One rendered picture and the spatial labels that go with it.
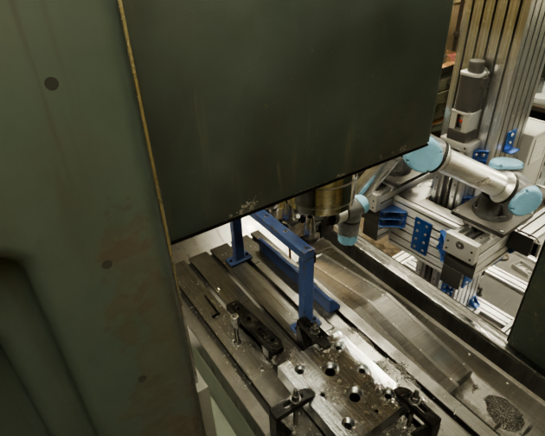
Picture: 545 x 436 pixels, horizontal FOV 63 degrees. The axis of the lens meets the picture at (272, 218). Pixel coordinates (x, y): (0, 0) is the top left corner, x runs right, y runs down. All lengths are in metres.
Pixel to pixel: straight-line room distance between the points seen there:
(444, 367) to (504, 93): 1.05
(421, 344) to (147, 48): 1.48
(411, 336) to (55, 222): 1.56
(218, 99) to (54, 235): 0.35
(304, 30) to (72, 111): 0.44
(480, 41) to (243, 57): 1.45
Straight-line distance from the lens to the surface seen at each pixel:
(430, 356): 1.78
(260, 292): 1.66
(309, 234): 1.36
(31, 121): 0.35
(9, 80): 0.34
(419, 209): 2.10
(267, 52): 0.68
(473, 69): 1.95
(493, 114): 2.04
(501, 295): 2.91
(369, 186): 1.72
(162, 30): 0.60
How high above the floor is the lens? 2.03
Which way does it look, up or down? 34 degrees down
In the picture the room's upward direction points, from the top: 2 degrees counter-clockwise
